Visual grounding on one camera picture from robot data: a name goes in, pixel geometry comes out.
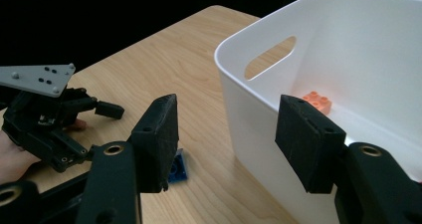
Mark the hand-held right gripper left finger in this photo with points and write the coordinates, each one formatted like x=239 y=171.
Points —
x=156 y=144

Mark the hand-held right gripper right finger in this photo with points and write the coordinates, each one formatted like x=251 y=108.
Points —
x=308 y=144

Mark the dark blue toy brick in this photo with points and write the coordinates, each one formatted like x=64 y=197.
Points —
x=179 y=171

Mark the pink toy brick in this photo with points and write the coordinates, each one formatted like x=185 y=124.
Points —
x=320 y=101

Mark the white plastic bin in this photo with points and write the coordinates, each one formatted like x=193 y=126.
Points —
x=348 y=51

